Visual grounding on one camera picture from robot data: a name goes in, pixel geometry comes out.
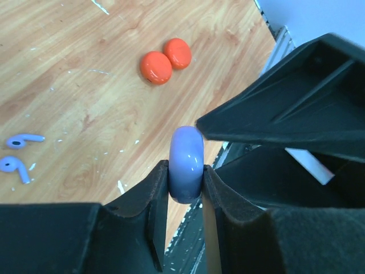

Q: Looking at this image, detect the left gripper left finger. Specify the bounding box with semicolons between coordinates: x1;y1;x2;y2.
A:
1;160;168;273

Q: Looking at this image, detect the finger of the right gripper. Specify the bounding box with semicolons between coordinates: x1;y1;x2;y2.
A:
216;147;364;208
196;33;364;162

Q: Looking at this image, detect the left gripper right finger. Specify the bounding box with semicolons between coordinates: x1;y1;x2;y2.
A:
202;166;364;273

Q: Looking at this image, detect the purple earbud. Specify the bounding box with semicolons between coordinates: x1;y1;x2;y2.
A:
0;156;31;184
6;134;45;150

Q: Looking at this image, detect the orange earbud charging case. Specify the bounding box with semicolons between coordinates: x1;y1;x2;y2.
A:
140;51;172;85

